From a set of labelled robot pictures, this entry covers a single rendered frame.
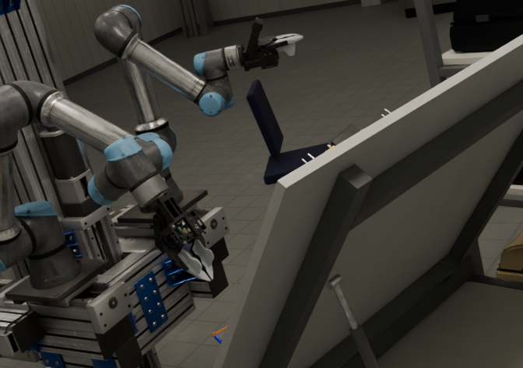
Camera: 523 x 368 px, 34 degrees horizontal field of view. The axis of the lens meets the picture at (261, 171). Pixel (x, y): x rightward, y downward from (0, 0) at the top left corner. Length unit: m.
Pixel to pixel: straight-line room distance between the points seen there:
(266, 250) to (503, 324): 1.24
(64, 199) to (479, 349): 1.31
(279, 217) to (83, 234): 1.52
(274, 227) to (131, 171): 0.65
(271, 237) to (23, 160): 1.48
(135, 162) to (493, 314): 1.14
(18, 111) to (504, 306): 1.41
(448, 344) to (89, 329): 0.99
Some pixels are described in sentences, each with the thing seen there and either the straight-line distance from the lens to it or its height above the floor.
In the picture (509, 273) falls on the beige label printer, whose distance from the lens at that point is 2.85.
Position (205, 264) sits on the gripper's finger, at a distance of 1.92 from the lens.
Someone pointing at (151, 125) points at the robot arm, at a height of 1.41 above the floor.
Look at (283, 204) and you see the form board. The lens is 1.26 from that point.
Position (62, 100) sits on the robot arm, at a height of 1.69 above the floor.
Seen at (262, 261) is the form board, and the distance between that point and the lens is 1.36.
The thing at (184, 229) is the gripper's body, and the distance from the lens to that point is 1.87.
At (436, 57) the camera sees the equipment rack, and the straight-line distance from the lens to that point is 2.56.
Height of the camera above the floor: 2.07
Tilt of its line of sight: 18 degrees down
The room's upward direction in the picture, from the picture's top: 15 degrees counter-clockwise
